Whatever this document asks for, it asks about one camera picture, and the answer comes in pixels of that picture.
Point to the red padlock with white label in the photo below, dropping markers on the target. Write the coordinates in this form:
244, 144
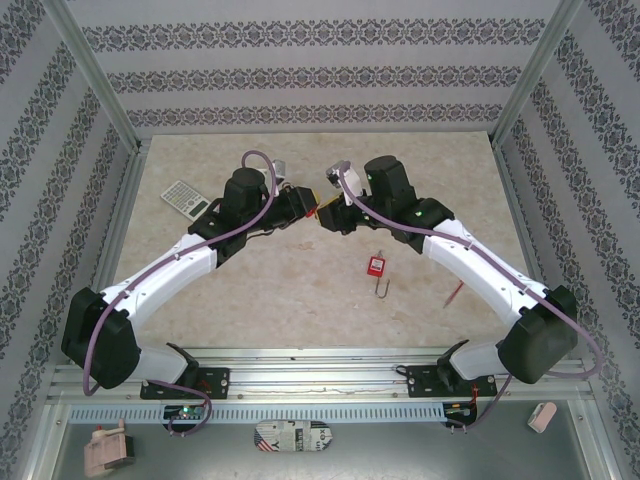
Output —
376, 266

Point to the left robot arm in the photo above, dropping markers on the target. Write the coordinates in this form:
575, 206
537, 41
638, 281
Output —
165, 270

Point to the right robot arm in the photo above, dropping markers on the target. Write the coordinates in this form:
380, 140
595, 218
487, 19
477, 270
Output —
480, 270

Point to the white calculator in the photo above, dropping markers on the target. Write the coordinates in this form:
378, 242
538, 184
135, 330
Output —
180, 195

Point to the red pen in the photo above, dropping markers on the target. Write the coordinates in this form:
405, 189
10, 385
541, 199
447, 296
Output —
453, 296

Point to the small circuit board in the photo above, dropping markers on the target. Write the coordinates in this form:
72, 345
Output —
460, 409
186, 412

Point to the newspaper print oval case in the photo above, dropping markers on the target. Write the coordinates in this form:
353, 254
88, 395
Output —
292, 437

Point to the small pink case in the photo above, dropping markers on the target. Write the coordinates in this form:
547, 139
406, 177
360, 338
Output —
541, 417

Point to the pink toy machine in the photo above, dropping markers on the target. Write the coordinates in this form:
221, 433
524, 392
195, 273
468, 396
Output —
102, 452

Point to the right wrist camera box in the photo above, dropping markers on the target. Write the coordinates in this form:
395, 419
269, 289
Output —
350, 177

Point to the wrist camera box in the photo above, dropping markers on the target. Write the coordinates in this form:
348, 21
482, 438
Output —
279, 169
350, 177

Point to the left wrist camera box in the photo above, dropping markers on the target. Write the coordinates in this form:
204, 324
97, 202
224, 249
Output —
279, 169

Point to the aluminium side rail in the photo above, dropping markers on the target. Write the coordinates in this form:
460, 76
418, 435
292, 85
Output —
515, 200
122, 200

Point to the aluminium mounting rail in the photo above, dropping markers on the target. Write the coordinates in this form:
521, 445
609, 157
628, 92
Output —
320, 380

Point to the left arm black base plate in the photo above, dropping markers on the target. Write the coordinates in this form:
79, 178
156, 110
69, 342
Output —
215, 382

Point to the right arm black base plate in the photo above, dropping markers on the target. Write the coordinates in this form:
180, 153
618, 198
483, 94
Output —
425, 382

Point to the aluminium frame post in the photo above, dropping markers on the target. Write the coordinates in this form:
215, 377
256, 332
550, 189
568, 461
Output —
94, 65
537, 65

